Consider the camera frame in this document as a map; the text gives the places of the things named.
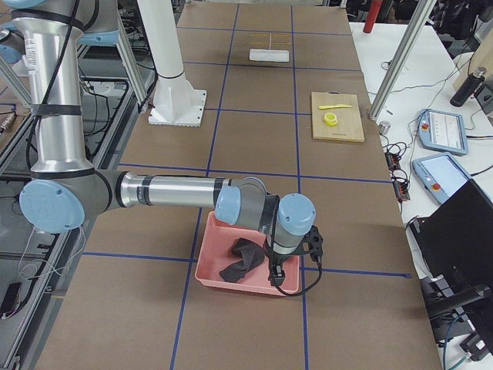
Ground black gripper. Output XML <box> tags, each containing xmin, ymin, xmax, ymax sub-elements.
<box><xmin>268</xmin><ymin>252</ymin><xmax>292</xmax><ymax>287</ymax></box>

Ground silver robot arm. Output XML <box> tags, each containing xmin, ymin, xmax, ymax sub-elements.
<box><xmin>10</xmin><ymin>1</ymin><xmax>323</xmax><ymax>288</ymax></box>

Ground black water bottle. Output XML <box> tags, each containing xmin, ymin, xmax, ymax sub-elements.
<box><xmin>450</xmin><ymin>66</ymin><xmax>487</xmax><ymax>107</ymax></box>

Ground pink plastic bin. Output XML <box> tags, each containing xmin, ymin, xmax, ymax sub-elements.
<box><xmin>195</xmin><ymin>211</ymin><xmax>281</xmax><ymax>296</ymax></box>

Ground bamboo cutting board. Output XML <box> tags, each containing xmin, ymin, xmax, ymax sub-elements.
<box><xmin>310</xmin><ymin>92</ymin><xmax>365</xmax><ymax>143</ymax></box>

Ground yellow lemon slices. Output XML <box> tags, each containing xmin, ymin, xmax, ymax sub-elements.
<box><xmin>323</xmin><ymin>112</ymin><xmax>338</xmax><ymax>127</ymax></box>

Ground black laptop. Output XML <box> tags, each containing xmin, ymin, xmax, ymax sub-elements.
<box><xmin>408</xmin><ymin>179</ymin><xmax>493</xmax><ymax>286</ymax></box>

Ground yellow plastic knife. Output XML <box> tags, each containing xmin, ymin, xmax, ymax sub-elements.
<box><xmin>318</xmin><ymin>104</ymin><xmax>353</xmax><ymax>110</ymax></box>

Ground near blue teach pendant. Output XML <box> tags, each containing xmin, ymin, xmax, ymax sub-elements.
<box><xmin>411</xmin><ymin>152</ymin><xmax>472</xmax><ymax>204</ymax></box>

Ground blue teach pendant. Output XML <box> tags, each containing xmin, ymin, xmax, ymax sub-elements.
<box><xmin>418</xmin><ymin>109</ymin><xmax>469</xmax><ymax>156</ymax></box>
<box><xmin>411</xmin><ymin>152</ymin><xmax>472</xmax><ymax>204</ymax></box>

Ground far blue teach pendant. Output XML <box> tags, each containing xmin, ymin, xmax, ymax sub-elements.
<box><xmin>418</xmin><ymin>109</ymin><xmax>469</xmax><ymax>156</ymax></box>

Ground white towel rack tray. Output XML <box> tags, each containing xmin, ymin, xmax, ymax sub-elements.
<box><xmin>249</xmin><ymin>49</ymin><xmax>290</xmax><ymax>63</ymax></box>

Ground red cylinder bottle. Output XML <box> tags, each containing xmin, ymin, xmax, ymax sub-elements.
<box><xmin>363</xmin><ymin>0</ymin><xmax>384</xmax><ymax>34</ymax></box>

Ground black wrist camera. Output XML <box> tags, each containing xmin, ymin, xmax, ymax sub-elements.
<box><xmin>297</xmin><ymin>225</ymin><xmax>324</xmax><ymax>267</ymax></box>

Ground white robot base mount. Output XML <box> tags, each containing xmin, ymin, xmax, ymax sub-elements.
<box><xmin>138</xmin><ymin>0</ymin><xmax>207</xmax><ymax>127</ymax></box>

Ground aluminium frame post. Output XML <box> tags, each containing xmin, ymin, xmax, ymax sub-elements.
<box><xmin>368</xmin><ymin>0</ymin><xmax>435</xmax><ymax>121</ymax></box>

